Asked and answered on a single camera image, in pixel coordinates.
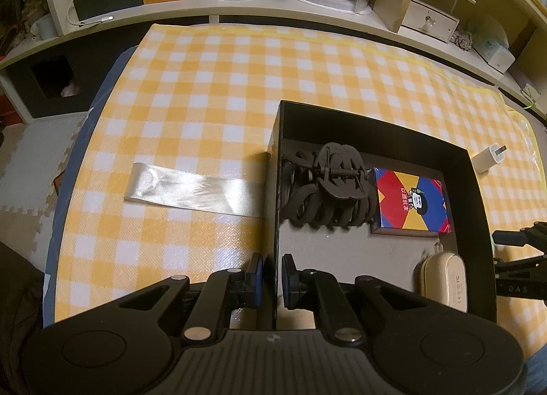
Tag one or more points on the black hair claw clip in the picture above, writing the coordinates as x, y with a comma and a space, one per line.
337, 181

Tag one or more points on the black cube storage box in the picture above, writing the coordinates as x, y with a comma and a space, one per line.
21, 87

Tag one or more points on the grey foam floor mat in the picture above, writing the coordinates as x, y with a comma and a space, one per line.
30, 164

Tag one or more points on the white charger plug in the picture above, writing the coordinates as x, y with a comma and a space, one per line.
487, 160

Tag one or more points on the small white drawer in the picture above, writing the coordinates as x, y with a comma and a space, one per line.
427, 21

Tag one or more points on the yellow white checkered blanket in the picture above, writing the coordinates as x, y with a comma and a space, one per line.
213, 91

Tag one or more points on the black cardboard box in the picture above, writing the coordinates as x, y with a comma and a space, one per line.
329, 249

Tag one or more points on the person's dark clothing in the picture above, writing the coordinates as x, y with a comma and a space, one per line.
17, 313

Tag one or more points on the colourful playing card box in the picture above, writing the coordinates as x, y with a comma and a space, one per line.
406, 202

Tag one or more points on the shiny cream ribbon strip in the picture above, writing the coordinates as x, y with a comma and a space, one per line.
192, 190

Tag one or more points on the beige earbud case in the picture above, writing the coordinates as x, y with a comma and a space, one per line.
442, 279

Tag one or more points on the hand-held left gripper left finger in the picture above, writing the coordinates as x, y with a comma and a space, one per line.
256, 279

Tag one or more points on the silver beaded ornament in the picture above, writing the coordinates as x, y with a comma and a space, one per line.
462, 41

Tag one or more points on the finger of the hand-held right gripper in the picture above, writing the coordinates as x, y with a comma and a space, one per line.
523, 266
513, 237

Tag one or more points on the pale blue tissue box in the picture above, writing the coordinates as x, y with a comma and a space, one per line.
495, 53

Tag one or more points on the pale blue cup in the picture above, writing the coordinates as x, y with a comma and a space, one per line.
47, 26

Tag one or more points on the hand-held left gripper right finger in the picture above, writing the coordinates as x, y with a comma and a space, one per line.
288, 279

